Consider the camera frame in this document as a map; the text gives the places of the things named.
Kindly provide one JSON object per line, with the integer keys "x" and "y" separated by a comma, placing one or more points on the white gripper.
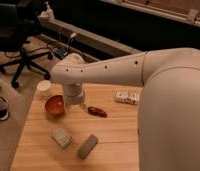
{"x": 73, "y": 94}

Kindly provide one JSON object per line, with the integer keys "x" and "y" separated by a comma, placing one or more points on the red ceramic bowl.
{"x": 54, "y": 106}

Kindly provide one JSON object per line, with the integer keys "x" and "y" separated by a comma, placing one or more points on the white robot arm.
{"x": 169, "y": 107}

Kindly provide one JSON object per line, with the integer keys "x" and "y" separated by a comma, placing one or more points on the dark red oval object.
{"x": 96, "y": 111}

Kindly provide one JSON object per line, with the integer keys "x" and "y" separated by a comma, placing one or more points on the white round cup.
{"x": 44, "y": 87}

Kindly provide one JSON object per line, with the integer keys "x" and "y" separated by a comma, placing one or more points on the blue electronics board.
{"x": 61, "y": 53}

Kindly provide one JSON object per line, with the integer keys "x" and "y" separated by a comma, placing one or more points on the white sponge block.
{"x": 62, "y": 138}

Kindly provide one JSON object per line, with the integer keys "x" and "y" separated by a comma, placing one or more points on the white patterned box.
{"x": 127, "y": 98}

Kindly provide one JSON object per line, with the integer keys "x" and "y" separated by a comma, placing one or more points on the grey rectangular block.
{"x": 87, "y": 146}

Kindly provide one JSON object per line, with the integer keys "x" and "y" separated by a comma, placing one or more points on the black and white shoe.
{"x": 4, "y": 109}

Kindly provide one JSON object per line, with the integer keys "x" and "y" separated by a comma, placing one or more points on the white spray bottle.
{"x": 48, "y": 13}

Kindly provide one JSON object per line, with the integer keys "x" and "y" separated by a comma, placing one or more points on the black office chair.
{"x": 18, "y": 21}

